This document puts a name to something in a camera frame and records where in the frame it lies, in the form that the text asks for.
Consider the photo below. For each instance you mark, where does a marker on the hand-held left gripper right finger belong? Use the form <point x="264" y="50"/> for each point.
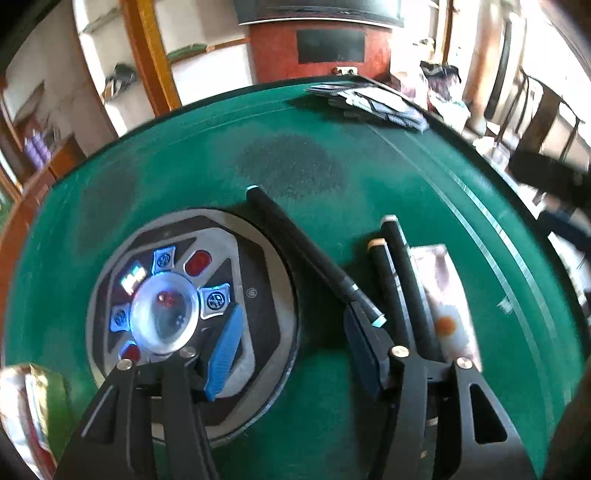
<point x="364" y="355"/>

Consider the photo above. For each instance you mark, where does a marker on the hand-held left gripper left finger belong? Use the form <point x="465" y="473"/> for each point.
<point x="226" y="350"/>

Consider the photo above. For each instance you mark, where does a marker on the black pen with cyan ends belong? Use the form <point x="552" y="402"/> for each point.
<point x="300" y="249"/>

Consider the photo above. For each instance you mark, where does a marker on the black pen with cream cap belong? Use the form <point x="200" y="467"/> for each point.
<point x="408" y="277"/>
<point x="388" y="290"/>

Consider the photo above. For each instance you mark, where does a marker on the table centre control panel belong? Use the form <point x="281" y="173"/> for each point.
<point x="268" y="295"/>

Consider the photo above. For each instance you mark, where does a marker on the clear plastic packet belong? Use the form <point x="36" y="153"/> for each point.
<point x="450" y="295"/>

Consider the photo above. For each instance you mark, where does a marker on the wooden cabinet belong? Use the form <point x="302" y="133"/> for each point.
<point x="51" y="184"/>

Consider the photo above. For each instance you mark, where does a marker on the stack of dark cards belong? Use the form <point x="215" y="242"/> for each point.
<point x="369" y="104"/>

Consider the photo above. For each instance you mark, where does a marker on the dark blurred object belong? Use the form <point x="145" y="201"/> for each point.
<point x="545" y="173"/>

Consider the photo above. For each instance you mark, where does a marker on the dark bag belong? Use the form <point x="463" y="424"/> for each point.
<point x="438" y="78"/>

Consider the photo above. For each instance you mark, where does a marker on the dark clutter on shelf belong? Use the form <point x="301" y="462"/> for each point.
<point x="119" y="82"/>

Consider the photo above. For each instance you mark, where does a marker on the dark metal chair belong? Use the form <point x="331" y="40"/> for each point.
<point x="545" y="115"/>

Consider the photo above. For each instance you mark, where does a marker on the red pillar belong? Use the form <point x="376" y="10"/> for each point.
<point x="277" y="50"/>

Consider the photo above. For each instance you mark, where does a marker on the black panel on pillar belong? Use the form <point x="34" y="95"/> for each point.
<point x="330" y="46"/>

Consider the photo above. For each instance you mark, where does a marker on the dark flat panel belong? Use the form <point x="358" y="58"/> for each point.
<point x="318" y="11"/>

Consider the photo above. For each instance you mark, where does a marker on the wall socket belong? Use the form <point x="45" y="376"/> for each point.
<point x="346" y="70"/>

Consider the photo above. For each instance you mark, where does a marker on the wooden door frame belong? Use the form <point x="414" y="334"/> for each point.
<point x="152" y="55"/>

